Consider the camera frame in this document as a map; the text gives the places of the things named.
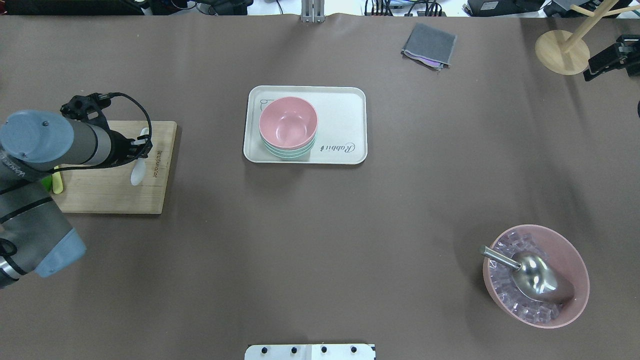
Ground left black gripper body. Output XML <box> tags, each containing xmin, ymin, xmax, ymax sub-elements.
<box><xmin>112</xmin><ymin>131</ymin><xmax>153</xmax><ymax>167</ymax></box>

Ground white ceramic spoon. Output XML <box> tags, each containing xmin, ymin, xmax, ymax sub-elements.
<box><xmin>130</xmin><ymin>127</ymin><xmax>150</xmax><ymax>186</ymax></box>

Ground small pink bowl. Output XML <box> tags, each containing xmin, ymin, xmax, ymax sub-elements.
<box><xmin>258</xmin><ymin>96</ymin><xmax>319</xmax><ymax>151</ymax></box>

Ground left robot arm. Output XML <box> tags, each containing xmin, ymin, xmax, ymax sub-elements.
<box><xmin>0</xmin><ymin>109</ymin><xmax>153</xmax><ymax>289</ymax></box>

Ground large pink ice bowl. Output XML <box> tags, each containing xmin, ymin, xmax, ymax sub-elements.
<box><xmin>482</xmin><ymin>224</ymin><xmax>591</xmax><ymax>330</ymax></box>

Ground wooden cutting board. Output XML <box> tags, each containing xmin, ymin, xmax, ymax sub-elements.
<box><xmin>52</xmin><ymin>121</ymin><xmax>178</xmax><ymax>215</ymax></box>

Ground green lime toy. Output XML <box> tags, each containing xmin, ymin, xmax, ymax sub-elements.
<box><xmin>40</xmin><ymin>175</ymin><xmax>53</xmax><ymax>192</ymax></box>

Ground stacked green bowls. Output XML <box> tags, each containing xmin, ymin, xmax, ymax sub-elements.
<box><xmin>260</xmin><ymin>136</ymin><xmax>317</xmax><ymax>159</ymax></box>

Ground cream serving tray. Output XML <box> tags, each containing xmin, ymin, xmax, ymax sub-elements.
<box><xmin>243</xmin><ymin>85</ymin><xmax>368</xmax><ymax>166</ymax></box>

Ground grey folded cloth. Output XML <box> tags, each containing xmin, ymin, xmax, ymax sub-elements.
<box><xmin>400</xmin><ymin>23</ymin><xmax>458</xmax><ymax>71</ymax></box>

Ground metal ice scoop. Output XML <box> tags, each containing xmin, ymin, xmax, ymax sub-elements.
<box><xmin>478</xmin><ymin>245</ymin><xmax>566</xmax><ymax>305</ymax></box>

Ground wooden mug tree stand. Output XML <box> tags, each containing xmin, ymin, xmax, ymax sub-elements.
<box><xmin>534</xmin><ymin>0</ymin><xmax>639</xmax><ymax>76</ymax></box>

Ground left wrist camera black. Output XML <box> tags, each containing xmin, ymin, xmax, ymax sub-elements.
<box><xmin>59</xmin><ymin>93</ymin><xmax>112</xmax><ymax>130</ymax></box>

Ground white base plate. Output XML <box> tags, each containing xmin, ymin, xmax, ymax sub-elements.
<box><xmin>244</xmin><ymin>342</ymin><xmax>377</xmax><ymax>360</ymax></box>

